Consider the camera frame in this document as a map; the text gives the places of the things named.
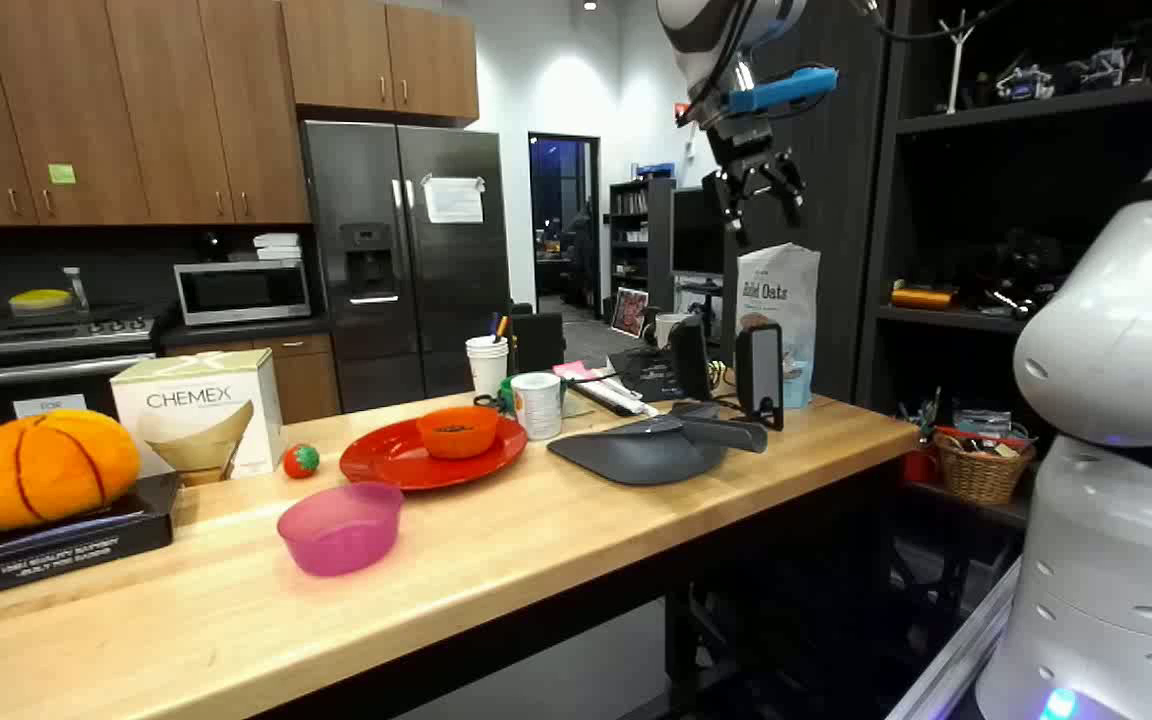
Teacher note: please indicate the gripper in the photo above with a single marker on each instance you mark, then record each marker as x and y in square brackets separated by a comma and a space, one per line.
[739, 138]

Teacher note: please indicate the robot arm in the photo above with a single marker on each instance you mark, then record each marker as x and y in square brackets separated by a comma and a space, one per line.
[1116, 350]

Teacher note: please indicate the monitor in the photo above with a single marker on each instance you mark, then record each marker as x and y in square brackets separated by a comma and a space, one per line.
[696, 232]

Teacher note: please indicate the white bag of oats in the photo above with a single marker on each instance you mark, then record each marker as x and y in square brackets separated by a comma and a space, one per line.
[786, 290]

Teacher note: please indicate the bookshelf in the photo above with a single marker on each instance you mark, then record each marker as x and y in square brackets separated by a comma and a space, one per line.
[636, 240]

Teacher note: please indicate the framed picture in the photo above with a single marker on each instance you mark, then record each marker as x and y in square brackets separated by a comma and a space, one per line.
[630, 312]

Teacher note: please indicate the black speaker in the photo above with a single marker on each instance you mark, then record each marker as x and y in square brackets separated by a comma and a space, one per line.
[690, 357]
[759, 372]

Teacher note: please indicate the orange box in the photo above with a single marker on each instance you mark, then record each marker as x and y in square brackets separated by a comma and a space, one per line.
[924, 298]

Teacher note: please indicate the dark shelf unit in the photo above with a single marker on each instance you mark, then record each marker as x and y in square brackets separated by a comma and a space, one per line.
[996, 200]

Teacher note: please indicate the pink paper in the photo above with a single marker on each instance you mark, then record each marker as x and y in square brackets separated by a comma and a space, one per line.
[576, 372]

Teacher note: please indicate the grey dustpan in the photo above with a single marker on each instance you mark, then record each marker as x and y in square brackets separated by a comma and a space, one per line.
[636, 455]

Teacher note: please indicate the white paper sheet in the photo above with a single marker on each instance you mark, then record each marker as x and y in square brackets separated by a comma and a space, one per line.
[453, 200]

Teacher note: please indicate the white printed cup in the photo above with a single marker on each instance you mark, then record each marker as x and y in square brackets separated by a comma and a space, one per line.
[537, 408]

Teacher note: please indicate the red cup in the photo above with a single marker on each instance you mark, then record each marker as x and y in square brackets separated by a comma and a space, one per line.
[919, 467]

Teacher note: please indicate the stack of white cups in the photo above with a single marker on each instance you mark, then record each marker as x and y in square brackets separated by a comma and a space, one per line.
[487, 368]

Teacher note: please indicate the wicker basket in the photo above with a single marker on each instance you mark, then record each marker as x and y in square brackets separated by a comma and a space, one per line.
[981, 475]

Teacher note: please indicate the dark steel refrigerator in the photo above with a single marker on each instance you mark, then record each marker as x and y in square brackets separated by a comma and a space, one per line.
[406, 290]

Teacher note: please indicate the orange bowl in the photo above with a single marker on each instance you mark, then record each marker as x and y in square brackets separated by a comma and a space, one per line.
[456, 438]

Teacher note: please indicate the red plate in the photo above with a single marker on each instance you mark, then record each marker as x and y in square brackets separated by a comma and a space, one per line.
[386, 462]

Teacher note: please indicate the stack of white containers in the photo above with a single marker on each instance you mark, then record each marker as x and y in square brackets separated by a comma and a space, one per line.
[277, 247]

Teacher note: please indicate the silver microwave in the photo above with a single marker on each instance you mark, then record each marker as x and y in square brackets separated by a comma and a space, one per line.
[239, 292]

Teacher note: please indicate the small red and green ball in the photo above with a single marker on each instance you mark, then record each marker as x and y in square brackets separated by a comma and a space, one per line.
[300, 461]

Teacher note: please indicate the pink plastic bowl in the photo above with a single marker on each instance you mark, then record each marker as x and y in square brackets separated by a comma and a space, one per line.
[341, 535]

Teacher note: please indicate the white coffee filter box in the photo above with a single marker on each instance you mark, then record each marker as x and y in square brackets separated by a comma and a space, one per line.
[196, 410]

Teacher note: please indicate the green sticky note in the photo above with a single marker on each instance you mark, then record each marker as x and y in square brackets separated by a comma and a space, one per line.
[62, 173]

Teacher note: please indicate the yellow lidded pan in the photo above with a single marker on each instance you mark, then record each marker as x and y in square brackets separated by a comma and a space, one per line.
[39, 299]

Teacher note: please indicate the stove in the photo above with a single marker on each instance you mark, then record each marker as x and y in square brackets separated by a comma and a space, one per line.
[36, 370]

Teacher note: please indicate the orange plush ball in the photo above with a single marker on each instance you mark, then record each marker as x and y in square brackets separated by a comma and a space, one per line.
[41, 468]

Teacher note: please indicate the flat black box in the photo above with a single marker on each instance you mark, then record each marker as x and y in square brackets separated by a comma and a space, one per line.
[56, 550]

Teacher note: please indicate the row of wooden wall cabinets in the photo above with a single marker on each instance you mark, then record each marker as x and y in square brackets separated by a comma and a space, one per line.
[156, 100]

